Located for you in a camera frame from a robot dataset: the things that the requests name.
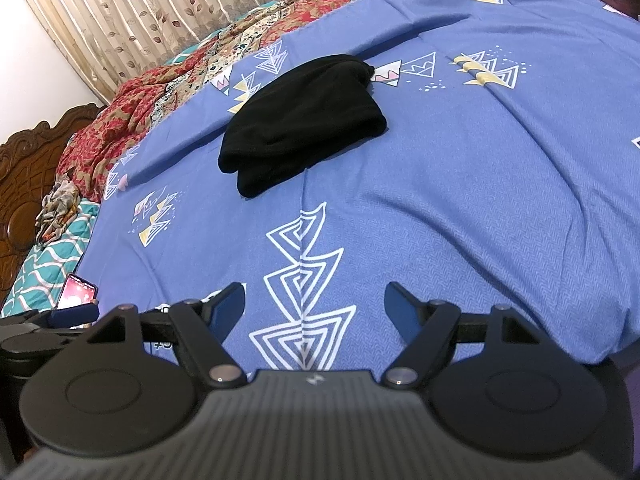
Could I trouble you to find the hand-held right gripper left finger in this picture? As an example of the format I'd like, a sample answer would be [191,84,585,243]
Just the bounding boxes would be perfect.
[82,282,247,389]

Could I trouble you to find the blue printed bedsheet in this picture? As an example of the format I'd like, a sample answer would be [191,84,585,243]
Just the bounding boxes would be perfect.
[79,0,640,367]

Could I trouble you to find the black pants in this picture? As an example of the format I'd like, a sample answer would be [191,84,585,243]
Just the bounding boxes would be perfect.
[218,53,389,199]

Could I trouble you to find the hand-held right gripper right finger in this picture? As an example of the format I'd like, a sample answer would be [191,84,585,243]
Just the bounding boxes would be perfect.
[384,282,546,389]

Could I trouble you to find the teal patterned cloth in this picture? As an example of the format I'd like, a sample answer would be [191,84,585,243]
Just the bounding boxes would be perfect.
[0,199,102,318]

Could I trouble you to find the floral scarf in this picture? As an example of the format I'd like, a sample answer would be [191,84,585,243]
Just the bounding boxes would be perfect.
[35,179,82,248]

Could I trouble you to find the leaf patterned curtain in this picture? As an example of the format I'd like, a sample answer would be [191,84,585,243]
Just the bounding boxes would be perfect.
[15,0,383,107]

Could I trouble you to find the carved wooden headboard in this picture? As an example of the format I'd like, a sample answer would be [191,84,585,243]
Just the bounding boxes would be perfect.
[0,102,107,306]

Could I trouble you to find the red patterned cloth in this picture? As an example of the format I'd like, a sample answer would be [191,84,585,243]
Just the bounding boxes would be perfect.
[55,0,351,203]

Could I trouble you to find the beige patchwork cloth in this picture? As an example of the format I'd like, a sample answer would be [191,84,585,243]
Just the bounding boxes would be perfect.
[150,0,453,118]

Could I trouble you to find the smartphone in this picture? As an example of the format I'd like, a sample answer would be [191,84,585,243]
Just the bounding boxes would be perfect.
[56,273,100,312]

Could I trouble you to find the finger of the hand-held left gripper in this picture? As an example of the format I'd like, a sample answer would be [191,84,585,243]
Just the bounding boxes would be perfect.
[10,300,102,345]

